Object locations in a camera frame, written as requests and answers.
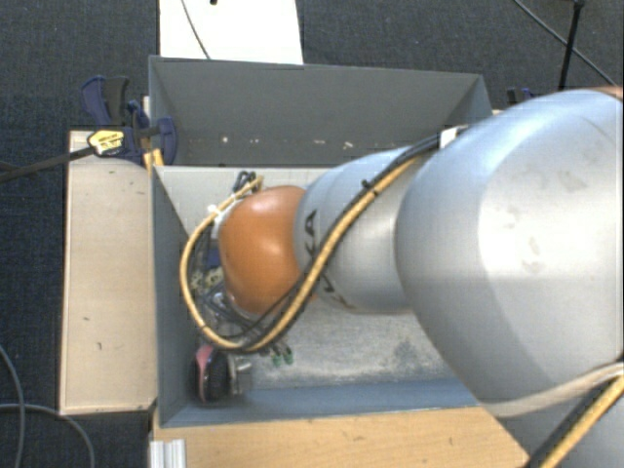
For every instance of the pink flat object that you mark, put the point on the pink flat object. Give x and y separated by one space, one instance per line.
202 363

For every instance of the pale wood flat board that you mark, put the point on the pale wood flat board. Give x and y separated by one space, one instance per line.
107 285

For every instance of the grey metal bin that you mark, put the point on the grey metal bin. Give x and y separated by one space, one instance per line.
341 105

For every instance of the black cylinder on white bracket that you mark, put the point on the black cylinder on white bracket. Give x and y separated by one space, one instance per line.
217 379

